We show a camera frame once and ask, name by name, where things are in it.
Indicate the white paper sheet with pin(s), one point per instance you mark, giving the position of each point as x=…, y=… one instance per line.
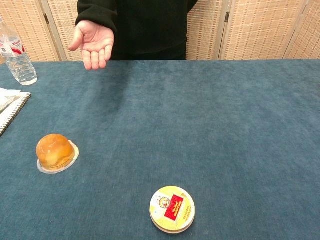
x=7, y=96

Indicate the orange jelly cup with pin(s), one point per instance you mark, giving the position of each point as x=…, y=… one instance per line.
x=55, y=152

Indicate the person's open bare hand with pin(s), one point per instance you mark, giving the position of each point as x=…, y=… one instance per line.
x=96, y=42

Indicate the round yellow tin box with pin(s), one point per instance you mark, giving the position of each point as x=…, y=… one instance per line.
x=172, y=208

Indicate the white spiral notebook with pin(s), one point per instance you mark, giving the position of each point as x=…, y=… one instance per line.
x=11, y=110

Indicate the person in black sweater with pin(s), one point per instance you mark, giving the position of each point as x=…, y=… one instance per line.
x=150, y=25

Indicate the clear plastic water bottle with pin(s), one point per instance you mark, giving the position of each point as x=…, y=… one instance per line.
x=17, y=60

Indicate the woven bamboo folding screen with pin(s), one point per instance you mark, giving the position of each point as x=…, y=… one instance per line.
x=250, y=27

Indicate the blue table cloth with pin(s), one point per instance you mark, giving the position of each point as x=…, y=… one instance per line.
x=175, y=140

